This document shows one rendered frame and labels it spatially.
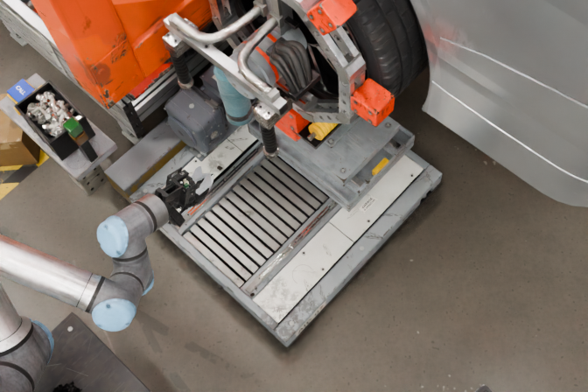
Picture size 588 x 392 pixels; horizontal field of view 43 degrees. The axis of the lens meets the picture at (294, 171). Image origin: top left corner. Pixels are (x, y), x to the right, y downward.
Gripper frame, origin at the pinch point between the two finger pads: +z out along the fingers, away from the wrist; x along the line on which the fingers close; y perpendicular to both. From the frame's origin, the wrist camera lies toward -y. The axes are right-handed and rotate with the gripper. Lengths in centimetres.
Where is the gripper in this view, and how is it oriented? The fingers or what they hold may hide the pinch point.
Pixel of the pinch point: (209, 178)
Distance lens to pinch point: 204.7
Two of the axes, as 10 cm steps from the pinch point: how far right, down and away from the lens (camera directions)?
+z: 6.0, -4.4, 6.7
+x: -7.7, -5.4, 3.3
